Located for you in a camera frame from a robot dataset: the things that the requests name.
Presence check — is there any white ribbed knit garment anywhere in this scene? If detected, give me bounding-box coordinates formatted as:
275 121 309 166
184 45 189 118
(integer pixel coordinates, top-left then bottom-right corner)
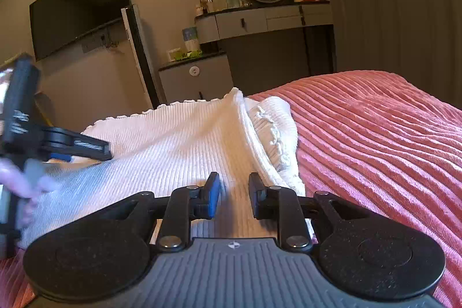
20 89 305 248

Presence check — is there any white black standing panel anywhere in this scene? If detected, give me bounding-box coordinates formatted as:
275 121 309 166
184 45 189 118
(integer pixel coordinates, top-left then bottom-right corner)
121 4 161 109

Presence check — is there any wall-mounted black television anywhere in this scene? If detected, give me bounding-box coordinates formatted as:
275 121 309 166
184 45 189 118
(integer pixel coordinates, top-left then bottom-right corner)
29 0 131 61

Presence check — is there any grey vanity desk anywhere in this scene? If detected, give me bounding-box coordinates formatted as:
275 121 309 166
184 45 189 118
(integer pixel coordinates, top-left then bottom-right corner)
195 2 336 95

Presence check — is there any person's left hand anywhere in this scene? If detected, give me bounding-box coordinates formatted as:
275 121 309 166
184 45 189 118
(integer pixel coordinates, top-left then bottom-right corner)
1 158 58 228

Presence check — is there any white blue cup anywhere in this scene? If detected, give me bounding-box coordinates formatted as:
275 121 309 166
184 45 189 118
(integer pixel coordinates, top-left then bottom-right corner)
182 27 200 52

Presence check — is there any pink ribbed bed blanket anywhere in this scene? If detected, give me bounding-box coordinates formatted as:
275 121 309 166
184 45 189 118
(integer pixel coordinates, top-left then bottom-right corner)
0 69 462 308

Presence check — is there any grey small cabinet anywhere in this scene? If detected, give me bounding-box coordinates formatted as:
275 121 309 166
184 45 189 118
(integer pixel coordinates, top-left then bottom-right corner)
159 53 234 103

